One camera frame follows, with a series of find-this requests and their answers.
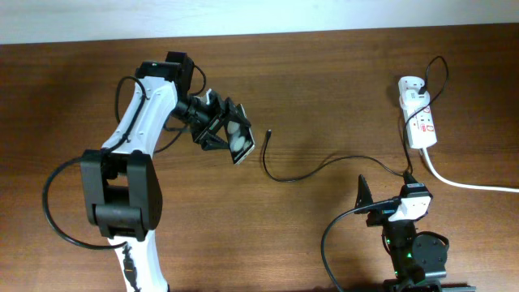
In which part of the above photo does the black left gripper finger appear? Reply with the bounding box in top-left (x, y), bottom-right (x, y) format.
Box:
top-left (210, 91), bottom-right (251, 127)
top-left (193, 122), bottom-right (229, 151)

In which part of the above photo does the black USB charging cable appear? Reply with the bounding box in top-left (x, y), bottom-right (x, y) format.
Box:
top-left (261, 55), bottom-right (450, 183)

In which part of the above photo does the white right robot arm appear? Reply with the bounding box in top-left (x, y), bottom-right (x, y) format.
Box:
top-left (355, 172), bottom-right (449, 292)

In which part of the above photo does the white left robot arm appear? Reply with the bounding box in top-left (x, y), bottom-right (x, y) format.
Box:
top-left (80, 58), bottom-right (255, 291)

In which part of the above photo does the white USB charger plug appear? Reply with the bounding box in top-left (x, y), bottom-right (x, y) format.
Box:
top-left (399, 89), bottom-right (431, 110)

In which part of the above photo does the white power strip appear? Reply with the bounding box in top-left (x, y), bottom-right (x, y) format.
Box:
top-left (398, 76), bottom-right (437, 149)

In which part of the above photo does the white power strip cord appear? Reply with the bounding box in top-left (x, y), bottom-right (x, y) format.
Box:
top-left (419, 147), bottom-right (519, 194)

